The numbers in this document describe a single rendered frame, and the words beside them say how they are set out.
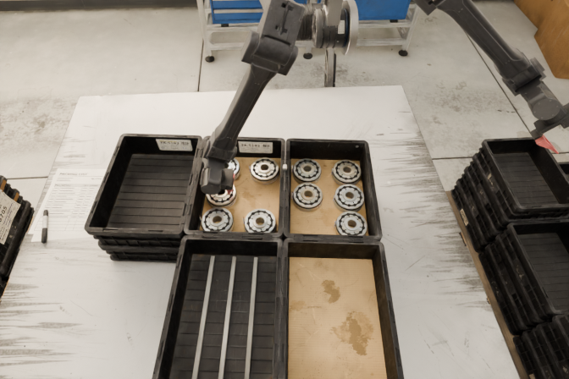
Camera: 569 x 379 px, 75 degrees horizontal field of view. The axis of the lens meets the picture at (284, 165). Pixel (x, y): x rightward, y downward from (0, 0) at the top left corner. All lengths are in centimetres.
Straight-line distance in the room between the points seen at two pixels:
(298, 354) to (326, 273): 25
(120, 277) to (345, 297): 75
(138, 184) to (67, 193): 35
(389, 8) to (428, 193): 194
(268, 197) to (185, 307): 44
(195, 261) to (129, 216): 29
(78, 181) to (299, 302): 102
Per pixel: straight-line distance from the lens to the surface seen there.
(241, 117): 95
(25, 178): 288
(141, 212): 137
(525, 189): 211
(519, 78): 114
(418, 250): 146
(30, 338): 148
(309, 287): 118
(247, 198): 132
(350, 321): 117
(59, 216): 165
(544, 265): 206
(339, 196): 130
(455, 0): 93
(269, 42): 81
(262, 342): 114
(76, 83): 340
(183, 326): 118
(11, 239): 226
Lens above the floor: 194
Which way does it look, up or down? 52 degrees down
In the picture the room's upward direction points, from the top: 2 degrees clockwise
